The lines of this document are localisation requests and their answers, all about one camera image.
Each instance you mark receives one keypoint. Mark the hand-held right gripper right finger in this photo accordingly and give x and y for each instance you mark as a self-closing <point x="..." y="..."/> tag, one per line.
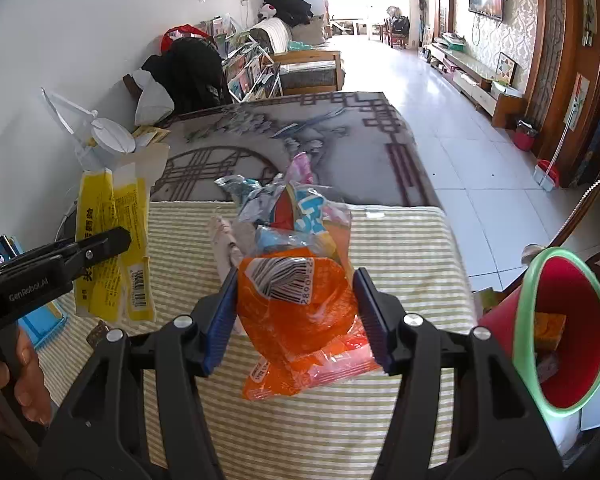
<point x="371" y="320"/>

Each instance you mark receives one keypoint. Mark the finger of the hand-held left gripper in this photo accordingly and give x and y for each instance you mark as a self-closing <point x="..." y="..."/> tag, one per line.
<point x="105" y="245"/>

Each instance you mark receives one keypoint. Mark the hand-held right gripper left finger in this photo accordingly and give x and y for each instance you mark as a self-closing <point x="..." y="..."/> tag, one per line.
<point x="223" y="317"/>

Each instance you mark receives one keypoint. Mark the yellow packet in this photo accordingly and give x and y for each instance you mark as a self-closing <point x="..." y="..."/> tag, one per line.
<point x="110" y="220"/>

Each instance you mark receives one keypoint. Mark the orange plastic bag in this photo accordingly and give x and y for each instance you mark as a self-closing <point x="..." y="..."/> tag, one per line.
<point x="300" y="320"/>

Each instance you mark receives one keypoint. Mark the pink plastic bag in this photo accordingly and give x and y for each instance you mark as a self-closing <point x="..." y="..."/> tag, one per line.
<point x="300" y="170"/>

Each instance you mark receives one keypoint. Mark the orange paper box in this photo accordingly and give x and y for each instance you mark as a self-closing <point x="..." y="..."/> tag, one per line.
<point x="549" y="330"/>

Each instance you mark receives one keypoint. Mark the red bin with green rim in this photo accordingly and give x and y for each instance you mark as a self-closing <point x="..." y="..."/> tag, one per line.
<point x="565" y="300"/>

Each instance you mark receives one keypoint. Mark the person's left hand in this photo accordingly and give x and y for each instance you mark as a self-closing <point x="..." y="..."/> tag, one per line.
<point x="30" y="380"/>

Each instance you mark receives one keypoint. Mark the blue and green phone stand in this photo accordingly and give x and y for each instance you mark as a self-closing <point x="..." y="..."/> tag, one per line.
<point x="45" y="325"/>

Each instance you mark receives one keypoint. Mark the green striped mat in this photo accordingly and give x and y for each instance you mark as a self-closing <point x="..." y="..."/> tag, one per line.
<point x="405" y="270"/>

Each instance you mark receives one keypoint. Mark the dark brown sachet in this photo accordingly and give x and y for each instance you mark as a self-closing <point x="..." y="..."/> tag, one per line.
<point x="96" y="335"/>

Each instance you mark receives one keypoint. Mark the white paper scrap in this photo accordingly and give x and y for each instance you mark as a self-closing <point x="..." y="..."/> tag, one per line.
<point x="374" y="215"/>

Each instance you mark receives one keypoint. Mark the white desk lamp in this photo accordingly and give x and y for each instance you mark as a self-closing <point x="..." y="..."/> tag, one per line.
<point x="112" y="135"/>

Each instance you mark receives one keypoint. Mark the yellow paper envelope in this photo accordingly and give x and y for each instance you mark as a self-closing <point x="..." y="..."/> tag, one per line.
<point x="150" y="136"/>

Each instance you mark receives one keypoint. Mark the colourful clear snack bag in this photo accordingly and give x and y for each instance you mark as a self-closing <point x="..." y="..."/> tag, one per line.
<point x="310" y="215"/>

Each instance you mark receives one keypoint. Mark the silver blue snack wrapper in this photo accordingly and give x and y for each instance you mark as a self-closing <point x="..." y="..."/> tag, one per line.
<point x="245" y="195"/>

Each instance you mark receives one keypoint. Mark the white bag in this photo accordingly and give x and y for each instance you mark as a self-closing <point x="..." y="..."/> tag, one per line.
<point x="152" y="100"/>

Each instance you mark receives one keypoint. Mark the grey patterned table cover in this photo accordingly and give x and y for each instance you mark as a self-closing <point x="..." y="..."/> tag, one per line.
<point x="360" y="160"/>

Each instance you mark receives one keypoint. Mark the black clothes pile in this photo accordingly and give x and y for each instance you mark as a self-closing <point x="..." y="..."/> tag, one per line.
<point x="190" y="75"/>

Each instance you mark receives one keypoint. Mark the red bag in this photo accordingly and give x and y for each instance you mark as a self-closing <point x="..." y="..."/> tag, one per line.
<point x="182" y="32"/>

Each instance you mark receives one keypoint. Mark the white magazine rack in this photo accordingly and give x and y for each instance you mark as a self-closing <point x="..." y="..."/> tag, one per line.
<point x="252" y="72"/>

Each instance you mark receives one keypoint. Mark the red dustpan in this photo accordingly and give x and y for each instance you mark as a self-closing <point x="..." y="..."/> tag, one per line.
<point x="547" y="175"/>

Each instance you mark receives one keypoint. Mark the red waste basket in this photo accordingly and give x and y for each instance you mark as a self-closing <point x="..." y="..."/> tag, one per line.
<point x="525" y="137"/>

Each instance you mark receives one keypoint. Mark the low television cabinet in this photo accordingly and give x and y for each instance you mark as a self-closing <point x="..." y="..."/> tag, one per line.
<point x="475" y="80"/>

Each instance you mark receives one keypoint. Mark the wooden sofa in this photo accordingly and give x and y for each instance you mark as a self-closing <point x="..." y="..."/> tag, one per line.
<point x="305" y="65"/>

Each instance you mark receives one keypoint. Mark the geometric framed picture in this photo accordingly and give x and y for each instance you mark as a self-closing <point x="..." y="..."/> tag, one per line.
<point x="506" y="67"/>

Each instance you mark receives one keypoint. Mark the small wooden chair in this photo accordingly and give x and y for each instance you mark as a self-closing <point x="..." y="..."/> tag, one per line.
<point x="396" y="32"/>

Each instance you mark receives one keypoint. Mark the white table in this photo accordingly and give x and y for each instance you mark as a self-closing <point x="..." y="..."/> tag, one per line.
<point x="352" y="24"/>

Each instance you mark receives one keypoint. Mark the black jacket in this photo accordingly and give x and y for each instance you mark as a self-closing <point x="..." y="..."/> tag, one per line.
<point x="290" y="10"/>

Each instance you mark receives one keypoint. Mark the wall television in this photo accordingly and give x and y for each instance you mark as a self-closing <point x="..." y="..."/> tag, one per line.
<point x="486" y="2"/>

